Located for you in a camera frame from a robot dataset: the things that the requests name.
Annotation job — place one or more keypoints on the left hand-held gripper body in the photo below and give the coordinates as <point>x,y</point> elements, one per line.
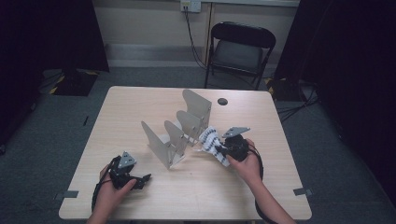
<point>126,160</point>

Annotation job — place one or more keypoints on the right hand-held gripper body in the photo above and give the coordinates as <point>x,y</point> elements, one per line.
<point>236,147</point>

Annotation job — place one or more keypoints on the white black-striped cloth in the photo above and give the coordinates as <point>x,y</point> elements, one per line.
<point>210,140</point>

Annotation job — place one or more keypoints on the grey metal divider rack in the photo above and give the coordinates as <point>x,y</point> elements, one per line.
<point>158,146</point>

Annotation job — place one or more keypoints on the person's right hand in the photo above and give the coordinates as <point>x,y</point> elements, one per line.
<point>250,169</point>

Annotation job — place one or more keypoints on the person's left hand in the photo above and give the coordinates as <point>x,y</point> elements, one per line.
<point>108,195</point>

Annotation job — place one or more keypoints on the black round table grommet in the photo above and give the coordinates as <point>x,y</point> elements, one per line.
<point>222,101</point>

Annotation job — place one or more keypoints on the grey tape strip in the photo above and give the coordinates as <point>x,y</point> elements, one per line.
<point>302,192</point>
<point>67,194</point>

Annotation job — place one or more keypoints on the black folding chair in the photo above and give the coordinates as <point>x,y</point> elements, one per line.
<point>238,56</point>

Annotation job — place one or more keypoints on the black stand base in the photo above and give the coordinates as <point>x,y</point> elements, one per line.
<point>74,82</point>

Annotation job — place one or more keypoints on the black curtain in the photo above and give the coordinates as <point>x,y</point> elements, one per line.
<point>348,62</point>
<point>46,37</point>

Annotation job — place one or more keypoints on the beige wall conduit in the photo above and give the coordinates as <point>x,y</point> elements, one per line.
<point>211,31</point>

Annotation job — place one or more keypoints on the white wall socket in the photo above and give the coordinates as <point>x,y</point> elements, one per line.
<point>190,5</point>

